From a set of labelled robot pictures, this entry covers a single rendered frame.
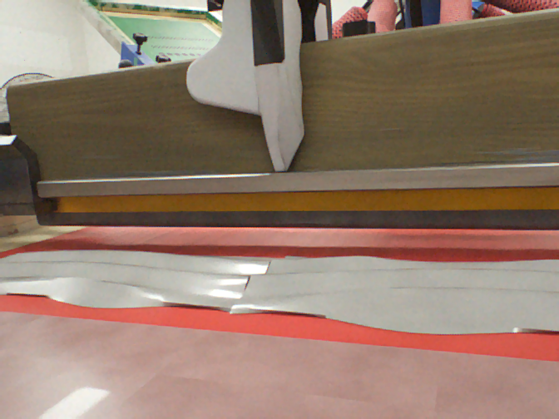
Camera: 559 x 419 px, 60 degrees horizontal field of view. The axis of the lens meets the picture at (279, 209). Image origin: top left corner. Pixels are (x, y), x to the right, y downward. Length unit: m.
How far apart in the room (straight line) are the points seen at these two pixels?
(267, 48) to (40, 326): 0.15
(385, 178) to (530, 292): 0.09
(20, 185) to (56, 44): 5.29
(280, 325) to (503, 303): 0.07
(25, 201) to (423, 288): 0.27
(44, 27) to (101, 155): 5.27
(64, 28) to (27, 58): 0.64
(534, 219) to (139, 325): 0.18
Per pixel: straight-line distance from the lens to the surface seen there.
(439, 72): 0.24
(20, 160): 0.36
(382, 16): 0.90
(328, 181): 0.24
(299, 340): 0.16
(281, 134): 0.24
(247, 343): 0.16
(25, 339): 0.20
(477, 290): 0.18
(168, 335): 0.17
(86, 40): 5.95
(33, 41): 5.45
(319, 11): 0.30
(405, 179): 0.23
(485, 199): 0.26
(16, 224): 0.44
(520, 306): 0.17
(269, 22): 0.23
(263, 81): 0.24
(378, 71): 0.25
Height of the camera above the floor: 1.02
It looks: 10 degrees down
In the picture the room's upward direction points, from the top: 5 degrees counter-clockwise
